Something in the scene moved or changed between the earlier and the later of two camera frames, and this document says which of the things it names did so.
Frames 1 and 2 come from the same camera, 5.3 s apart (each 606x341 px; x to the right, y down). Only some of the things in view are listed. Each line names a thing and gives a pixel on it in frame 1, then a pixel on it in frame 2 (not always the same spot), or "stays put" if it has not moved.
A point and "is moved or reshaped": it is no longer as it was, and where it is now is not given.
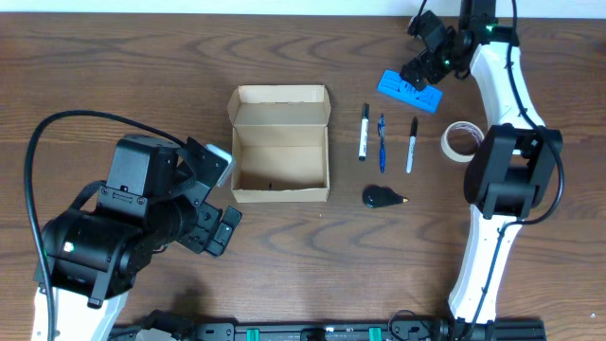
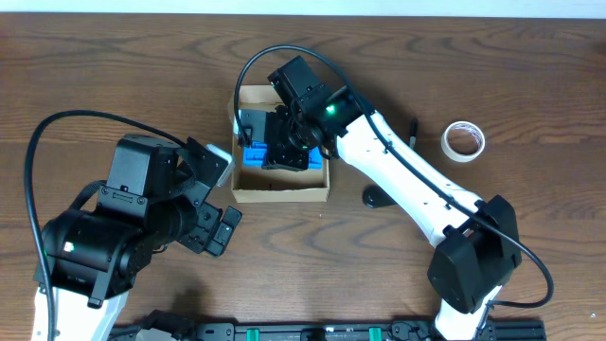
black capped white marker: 412,144 stays put
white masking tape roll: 460,140 is moved or reshaped
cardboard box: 280,138 stays put
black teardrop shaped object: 375,196 stays put
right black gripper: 415,73 → 279,159
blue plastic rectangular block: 392,83 → 253,155
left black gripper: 198,235 stays put
